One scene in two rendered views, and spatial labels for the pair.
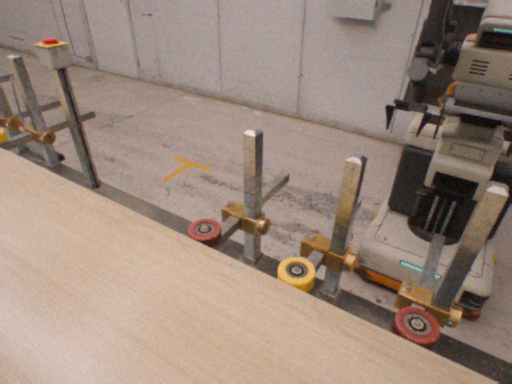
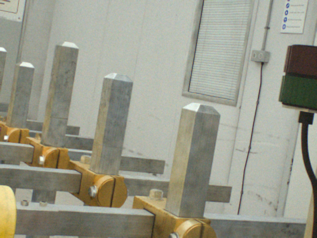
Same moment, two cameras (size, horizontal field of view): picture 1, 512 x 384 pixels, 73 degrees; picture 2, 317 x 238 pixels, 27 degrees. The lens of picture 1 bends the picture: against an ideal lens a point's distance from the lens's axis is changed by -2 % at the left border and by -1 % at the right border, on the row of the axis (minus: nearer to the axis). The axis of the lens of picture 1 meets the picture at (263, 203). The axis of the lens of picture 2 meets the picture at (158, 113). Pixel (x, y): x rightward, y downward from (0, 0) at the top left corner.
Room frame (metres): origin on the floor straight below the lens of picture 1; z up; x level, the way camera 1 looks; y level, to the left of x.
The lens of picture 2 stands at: (0.81, 0.95, 1.13)
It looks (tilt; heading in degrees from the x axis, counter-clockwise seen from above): 3 degrees down; 31
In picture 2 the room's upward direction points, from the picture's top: 9 degrees clockwise
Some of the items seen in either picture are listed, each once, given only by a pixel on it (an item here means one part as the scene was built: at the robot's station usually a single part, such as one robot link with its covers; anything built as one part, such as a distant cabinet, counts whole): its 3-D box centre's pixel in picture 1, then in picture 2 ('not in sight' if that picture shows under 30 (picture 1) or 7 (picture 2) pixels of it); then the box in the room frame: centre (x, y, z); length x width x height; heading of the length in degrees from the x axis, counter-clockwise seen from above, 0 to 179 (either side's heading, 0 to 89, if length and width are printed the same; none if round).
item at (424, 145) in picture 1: (456, 170); not in sight; (1.53, -0.96, 0.59); 0.55 x 0.34 x 0.83; 59
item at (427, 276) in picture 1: (423, 289); not in sight; (0.56, -0.39, 0.80); 0.43 x 0.03 x 0.04; 149
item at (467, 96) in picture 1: (480, 118); not in sight; (1.20, -0.77, 0.99); 0.28 x 0.16 x 0.22; 59
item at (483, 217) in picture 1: (451, 280); not in sight; (0.50, -0.40, 0.90); 0.04 x 0.04 x 0.48; 59
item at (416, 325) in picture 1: (409, 339); not in sight; (0.39, -0.29, 0.85); 0.08 x 0.08 x 0.11
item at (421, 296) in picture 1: (427, 305); not in sight; (0.51, -0.38, 0.81); 0.14 x 0.06 x 0.05; 59
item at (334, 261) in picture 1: (328, 253); not in sight; (0.64, -0.17, 0.84); 0.14 x 0.06 x 0.05; 59
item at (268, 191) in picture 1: (249, 209); not in sight; (0.82, 0.04, 0.84); 0.43 x 0.03 x 0.04; 149
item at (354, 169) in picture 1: (339, 243); not in sight; (0.63, -0.19, 0.88); 0.04 x 0.04 x 0.48; 59
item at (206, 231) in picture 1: (206, 244); not in sight; (0.65, 0.14, 0.85); 0.08 x 0.08 x 0.11
